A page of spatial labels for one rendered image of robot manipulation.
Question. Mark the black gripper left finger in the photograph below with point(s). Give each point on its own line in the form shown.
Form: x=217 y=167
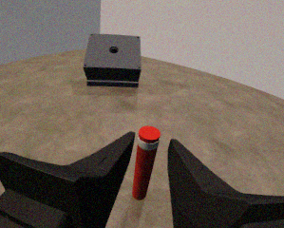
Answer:
x=86 y=189

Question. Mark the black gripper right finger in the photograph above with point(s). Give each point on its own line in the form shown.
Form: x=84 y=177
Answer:
x=200 y=199

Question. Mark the dark grey sloped panel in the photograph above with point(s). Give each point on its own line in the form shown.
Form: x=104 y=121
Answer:
x=113 y=60

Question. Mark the red peg with white band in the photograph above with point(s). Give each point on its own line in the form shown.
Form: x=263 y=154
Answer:
x=147 y=149

